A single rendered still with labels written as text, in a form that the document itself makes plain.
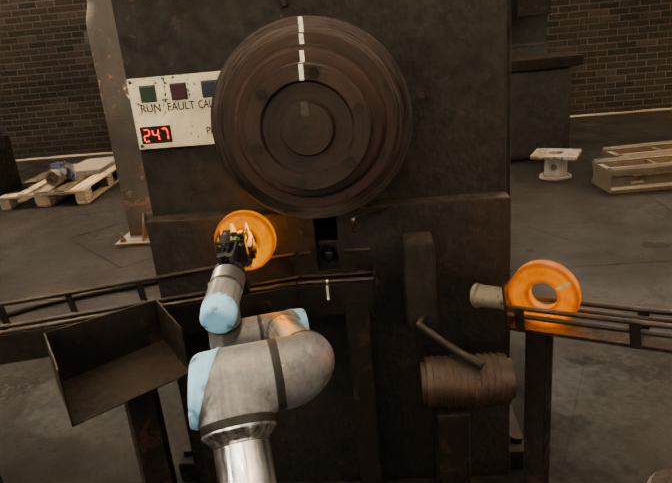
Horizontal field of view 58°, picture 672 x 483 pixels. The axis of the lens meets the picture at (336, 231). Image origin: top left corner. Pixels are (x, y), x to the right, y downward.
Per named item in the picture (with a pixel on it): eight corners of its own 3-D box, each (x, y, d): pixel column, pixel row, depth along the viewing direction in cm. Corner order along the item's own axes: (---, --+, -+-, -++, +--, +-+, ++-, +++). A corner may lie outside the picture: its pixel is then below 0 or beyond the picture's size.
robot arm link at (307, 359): (348, 331, 95) (300, 296, 143) (278, 345, 92) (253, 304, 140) (359, 404, 95) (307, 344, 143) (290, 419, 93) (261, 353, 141)
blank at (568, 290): (538, 331, 144) (533, 337, 142) (500, 277, 145) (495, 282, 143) (596, 305, 135) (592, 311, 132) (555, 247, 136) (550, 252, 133)
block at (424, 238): (405, 313, 167) (400, 230, 160) (434, 311, 167) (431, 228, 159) (407, 331, 157) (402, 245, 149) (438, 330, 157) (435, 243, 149)
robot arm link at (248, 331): (263, 362, 137) (260, 325, 131) (213, 371, 134) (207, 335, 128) (258, 338, 143) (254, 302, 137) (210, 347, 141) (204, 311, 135)
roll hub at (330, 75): (256, 189, 144) (239, 67, 135) (375, 180, 141) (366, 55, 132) (252, 195, 138) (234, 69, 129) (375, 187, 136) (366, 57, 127)
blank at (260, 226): (210, 215, 156) (206, 219, 153) (268, 204, 155) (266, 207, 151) (225, 271, 161) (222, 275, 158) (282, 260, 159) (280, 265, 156)
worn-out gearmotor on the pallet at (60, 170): (66, 178, 585) (61, 155, 578) (90, 176, 584) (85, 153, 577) (45, 189, 548) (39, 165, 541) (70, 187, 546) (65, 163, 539)
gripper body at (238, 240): (249, 226, 145) (241, 256, 135) (255, 255, 149) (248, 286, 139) (217, 228, 145) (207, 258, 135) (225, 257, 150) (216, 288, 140)
